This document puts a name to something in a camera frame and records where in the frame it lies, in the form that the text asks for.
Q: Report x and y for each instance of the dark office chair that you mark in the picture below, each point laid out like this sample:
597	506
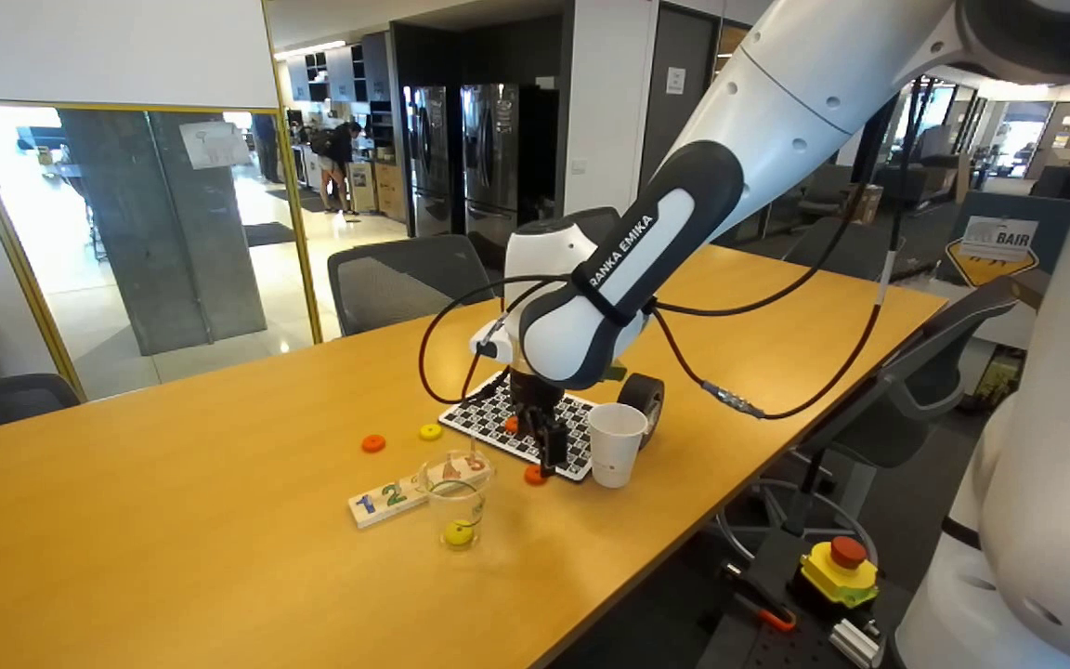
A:
3	405

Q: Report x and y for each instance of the yellow red emergency stop button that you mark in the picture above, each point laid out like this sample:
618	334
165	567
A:
836	578

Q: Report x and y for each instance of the black armrest office chair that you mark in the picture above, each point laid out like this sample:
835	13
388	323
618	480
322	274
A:
920	374

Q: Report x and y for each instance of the white paper cup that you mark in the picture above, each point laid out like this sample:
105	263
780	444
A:
618	449

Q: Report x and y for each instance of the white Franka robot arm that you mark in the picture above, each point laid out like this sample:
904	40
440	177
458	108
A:
808	89

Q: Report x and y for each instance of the grey office chair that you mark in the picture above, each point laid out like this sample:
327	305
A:
398	281

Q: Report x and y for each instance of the checkered calibration board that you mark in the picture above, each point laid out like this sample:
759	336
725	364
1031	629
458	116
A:
486	421

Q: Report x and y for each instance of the distant standing person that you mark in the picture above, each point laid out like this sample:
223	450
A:
338	143

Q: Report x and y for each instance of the black display cabinet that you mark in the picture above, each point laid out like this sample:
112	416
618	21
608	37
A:
482	149

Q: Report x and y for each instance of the yellow white floor sign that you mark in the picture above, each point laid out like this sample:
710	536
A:
992	246

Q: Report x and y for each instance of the white paper sheet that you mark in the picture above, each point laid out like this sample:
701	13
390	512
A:
216	143

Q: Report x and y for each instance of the clear plastic cup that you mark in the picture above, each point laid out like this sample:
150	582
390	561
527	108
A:
456	488

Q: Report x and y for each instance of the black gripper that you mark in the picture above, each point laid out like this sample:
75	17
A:
538	396

